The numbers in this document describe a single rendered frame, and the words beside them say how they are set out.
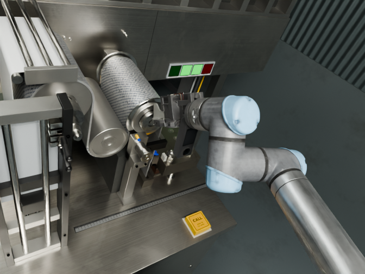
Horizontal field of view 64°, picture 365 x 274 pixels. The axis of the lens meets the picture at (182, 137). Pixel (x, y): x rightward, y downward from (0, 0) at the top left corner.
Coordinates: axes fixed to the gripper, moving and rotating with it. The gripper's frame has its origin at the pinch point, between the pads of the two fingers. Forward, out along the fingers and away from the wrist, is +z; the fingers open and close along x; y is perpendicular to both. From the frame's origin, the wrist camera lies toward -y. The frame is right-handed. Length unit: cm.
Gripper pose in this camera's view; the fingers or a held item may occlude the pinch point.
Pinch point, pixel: (158, 120)
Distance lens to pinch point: 85.3
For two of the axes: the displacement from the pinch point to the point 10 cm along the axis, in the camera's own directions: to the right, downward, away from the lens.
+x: -8.2, 1.8, -5.4
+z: -5.6, -0.7, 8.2
